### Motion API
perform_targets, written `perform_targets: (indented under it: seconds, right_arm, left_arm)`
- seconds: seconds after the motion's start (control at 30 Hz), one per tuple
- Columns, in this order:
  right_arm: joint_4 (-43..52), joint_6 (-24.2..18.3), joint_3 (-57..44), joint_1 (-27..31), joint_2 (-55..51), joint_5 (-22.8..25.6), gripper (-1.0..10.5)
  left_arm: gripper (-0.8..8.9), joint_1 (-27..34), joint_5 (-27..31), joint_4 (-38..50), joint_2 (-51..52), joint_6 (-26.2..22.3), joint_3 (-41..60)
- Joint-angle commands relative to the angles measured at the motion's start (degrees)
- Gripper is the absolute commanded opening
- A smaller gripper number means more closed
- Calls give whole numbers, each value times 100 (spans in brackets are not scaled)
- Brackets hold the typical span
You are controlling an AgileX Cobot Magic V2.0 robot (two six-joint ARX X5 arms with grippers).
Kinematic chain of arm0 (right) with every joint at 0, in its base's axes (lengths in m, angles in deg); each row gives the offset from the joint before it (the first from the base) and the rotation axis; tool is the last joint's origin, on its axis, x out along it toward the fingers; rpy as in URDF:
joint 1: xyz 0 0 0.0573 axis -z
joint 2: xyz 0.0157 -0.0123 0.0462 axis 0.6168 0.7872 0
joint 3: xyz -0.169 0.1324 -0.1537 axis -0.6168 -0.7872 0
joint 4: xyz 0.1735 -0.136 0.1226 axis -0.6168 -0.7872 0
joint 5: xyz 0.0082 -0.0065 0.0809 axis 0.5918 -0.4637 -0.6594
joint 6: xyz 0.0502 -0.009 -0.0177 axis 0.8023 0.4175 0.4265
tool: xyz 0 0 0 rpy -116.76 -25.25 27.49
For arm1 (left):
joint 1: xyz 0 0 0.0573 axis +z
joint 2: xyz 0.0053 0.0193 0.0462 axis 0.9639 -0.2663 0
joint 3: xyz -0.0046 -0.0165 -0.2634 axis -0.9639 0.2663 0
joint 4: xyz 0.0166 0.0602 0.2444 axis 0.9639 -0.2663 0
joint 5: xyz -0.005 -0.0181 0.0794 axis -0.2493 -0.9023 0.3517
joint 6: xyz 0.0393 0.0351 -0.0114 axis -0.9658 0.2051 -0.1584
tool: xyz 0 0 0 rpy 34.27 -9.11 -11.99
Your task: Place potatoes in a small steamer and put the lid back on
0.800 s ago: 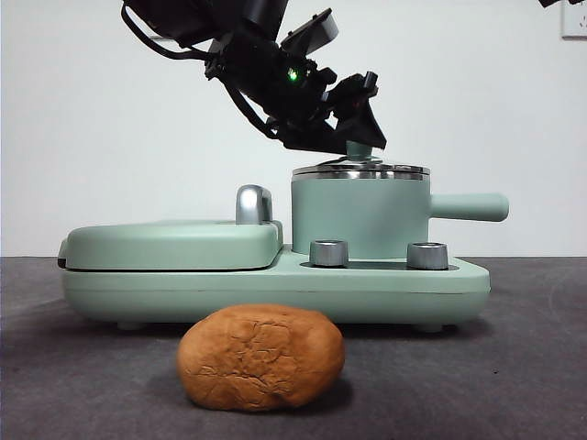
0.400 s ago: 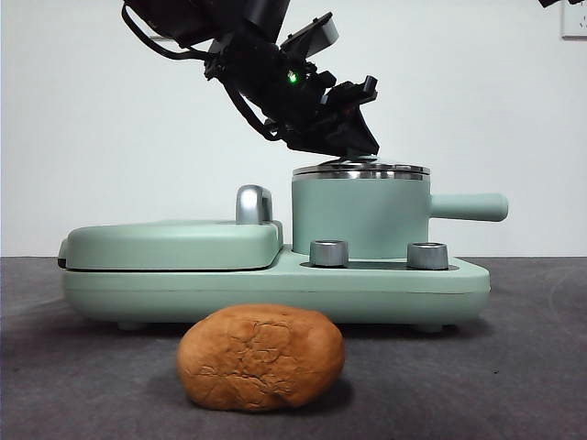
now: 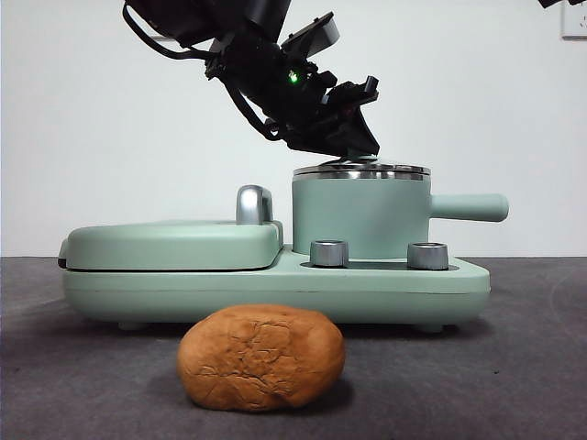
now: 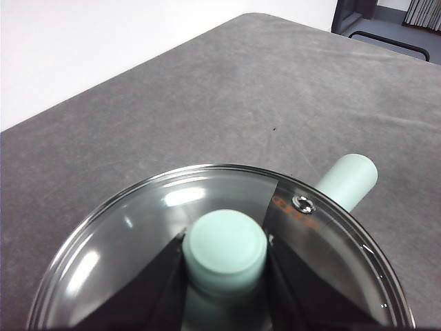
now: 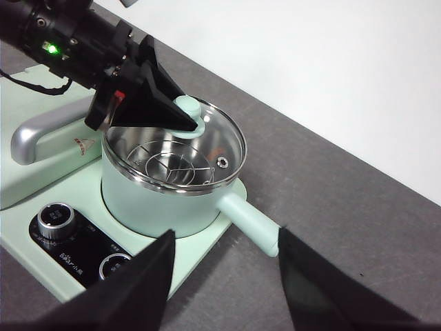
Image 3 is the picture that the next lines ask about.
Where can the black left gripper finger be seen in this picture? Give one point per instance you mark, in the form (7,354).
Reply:
(360,137)
(321,142)

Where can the glass pot lid green knob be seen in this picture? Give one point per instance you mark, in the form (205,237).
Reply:
(367,169)

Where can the brown potato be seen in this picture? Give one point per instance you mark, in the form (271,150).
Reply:
(261,357)

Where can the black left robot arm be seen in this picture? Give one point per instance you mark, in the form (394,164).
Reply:
(257,59)

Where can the silver control knob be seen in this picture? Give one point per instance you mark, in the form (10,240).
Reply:
(427,256)
(328,253)

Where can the green breakfast maker base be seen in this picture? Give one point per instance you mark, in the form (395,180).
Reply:
(275,293)

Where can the green griddle cover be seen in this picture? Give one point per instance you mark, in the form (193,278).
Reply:
(160,245)

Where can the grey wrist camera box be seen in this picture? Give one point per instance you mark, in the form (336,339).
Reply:
(321,32)

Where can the white wall outlet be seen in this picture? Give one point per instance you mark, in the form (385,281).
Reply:
(577,23)

